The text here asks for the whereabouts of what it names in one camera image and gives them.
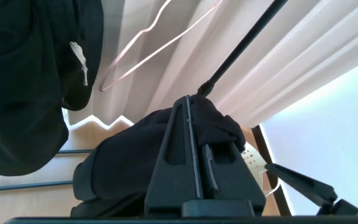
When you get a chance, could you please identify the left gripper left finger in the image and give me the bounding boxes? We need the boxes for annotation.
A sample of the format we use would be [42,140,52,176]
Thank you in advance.
[144,95,203,218]

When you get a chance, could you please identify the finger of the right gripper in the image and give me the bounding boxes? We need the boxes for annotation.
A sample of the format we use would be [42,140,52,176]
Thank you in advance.
[264,162,339,208]

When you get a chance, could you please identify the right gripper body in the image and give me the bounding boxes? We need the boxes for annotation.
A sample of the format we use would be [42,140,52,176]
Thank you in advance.
[317,198,358,217]

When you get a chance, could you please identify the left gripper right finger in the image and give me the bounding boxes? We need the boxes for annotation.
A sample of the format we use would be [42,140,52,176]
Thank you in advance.
[203,141,267,218]

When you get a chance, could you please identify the black garment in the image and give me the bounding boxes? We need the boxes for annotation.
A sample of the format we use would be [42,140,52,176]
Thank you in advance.
[70,95,247,218]

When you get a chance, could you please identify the black shorts with white cords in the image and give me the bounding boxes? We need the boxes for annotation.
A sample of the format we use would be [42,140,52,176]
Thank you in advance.
[0,0,104,177]

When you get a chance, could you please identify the white laundry basket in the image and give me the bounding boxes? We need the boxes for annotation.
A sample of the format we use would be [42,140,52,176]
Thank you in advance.
[241,141,282,198]

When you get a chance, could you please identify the pink clothes hanger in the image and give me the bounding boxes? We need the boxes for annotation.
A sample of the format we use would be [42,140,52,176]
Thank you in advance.
[99,0,225,93]

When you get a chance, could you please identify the black clothes rack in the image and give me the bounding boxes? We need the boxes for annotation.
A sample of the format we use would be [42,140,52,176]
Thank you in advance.
[0,0,288,215]

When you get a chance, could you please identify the beige curtain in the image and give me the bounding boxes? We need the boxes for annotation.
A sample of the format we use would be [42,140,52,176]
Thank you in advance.
[67,0,358,129]

